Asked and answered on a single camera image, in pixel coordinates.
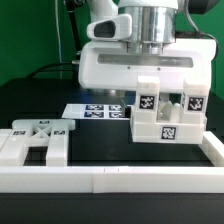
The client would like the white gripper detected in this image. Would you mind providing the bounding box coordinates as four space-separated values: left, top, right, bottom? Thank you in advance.
78 38 216 118

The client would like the white chair seat part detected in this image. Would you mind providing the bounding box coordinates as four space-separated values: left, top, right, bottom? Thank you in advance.
130 106 205 144

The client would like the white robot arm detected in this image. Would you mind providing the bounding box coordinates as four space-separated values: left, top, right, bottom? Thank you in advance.
79 0 218 122

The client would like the white chair back part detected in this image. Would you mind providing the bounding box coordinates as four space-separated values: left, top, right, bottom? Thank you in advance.
0 119 76 167

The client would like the white sheet with fiducial tags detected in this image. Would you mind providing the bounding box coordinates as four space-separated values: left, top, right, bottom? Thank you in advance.
62 104 130 120

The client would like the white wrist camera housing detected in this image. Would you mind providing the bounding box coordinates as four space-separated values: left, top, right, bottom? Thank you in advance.
87 14 132 41

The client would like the black cable bundle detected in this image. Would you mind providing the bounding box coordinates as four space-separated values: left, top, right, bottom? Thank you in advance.
24 0 88 80

